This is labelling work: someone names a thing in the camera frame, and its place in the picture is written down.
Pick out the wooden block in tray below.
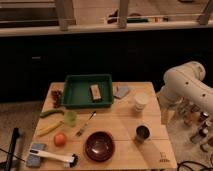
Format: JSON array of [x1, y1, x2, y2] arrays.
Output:
[[90, 84, 102, 102]]

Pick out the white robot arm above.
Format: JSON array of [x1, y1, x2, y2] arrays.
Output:
[[157, 61, 213, 124]]

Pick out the white paper cup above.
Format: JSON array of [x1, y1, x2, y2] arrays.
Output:
[[134, 93, 149, 112]]

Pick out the green plastic tray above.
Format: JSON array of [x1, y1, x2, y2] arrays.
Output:
[[61, 74, 114, 109]]

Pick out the yellow banana toy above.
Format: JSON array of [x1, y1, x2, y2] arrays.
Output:
[[37, 121, 63, 137]]

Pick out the black cable bottom right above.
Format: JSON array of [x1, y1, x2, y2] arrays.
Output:
[[177, 160, 213, 171]]

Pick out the red grapes toy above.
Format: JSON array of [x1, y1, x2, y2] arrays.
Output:
[[51, 90, 62, 108]]

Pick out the dark red bowl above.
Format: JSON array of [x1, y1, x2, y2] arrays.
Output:
[[84, 131, 115, 162]]

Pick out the metal fork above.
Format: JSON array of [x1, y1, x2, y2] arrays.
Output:
[[75, 111, 97, 137]]

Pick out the light green cup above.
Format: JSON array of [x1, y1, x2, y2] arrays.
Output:
[[64, 111, 77, 127]]

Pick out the green pepper toy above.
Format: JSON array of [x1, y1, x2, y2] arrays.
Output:
[[39, 109, 64, 118]]

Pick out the white handled dish brush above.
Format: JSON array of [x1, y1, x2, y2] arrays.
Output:
[[29, 149, 78, 168]]

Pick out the wooden railing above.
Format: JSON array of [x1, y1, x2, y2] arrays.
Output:
[[0, 0, 213, 37]]

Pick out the blue sponge front left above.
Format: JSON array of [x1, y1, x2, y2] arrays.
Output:
[[26, 143, 46, 168]]

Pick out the black stand at left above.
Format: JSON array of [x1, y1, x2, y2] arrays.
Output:
[[0, 128, 20, 171]]

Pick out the dark metal cup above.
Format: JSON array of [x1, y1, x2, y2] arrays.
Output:
[[135, 125, 150, 143]]

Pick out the orange tomato toy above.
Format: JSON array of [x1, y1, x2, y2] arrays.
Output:
[[53, 133, 67, 147]]

